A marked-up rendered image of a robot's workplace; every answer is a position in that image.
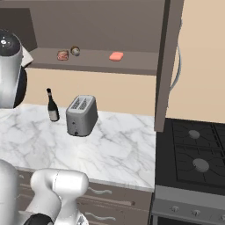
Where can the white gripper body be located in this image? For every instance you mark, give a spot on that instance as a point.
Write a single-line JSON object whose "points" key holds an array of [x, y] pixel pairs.
{"points": [[27, 57]]}

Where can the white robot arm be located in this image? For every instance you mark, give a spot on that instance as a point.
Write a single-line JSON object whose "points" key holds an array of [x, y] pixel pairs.
{"points": [[55, 187]]}

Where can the red patterned bar soap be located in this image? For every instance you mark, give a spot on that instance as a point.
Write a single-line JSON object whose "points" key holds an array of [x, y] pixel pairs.
{"points": [[62, 55]]}

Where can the pink bar soap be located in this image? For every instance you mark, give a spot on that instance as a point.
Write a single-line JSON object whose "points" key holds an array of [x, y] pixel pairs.
{"points": [[116, 56]]}

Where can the brown cabinet door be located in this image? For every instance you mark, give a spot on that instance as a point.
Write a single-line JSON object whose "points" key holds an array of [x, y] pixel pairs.
{"points": [[168, 64]]}

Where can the round beige and green ball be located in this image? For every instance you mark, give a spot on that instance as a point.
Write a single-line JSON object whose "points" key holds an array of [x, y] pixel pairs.
{"points": [[75, 51]]}

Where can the dark wine bottle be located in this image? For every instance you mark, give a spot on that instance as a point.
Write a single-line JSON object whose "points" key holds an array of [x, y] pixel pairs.
{"points": [[53, 109]]}

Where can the grey toaster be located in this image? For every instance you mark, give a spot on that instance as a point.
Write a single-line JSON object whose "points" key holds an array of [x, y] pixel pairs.
{"points": [[81, 117]]}

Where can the brown drawer front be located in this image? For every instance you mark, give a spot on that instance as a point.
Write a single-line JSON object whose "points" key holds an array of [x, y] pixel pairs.
{"points": [[117, 216], [120, 194]]}

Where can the black gas hob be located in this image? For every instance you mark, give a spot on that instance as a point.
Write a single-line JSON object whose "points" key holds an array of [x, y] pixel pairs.
{"points": [[190, 164]]}

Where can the silver hob knob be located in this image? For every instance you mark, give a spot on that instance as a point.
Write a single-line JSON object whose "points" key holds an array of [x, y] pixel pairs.
{"points": [[195, 212], [175, 208], [222, 217]]}

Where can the brown open wall cabinet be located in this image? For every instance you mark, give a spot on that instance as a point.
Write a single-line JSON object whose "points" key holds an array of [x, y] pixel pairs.
{"points": [[96, 26]]}

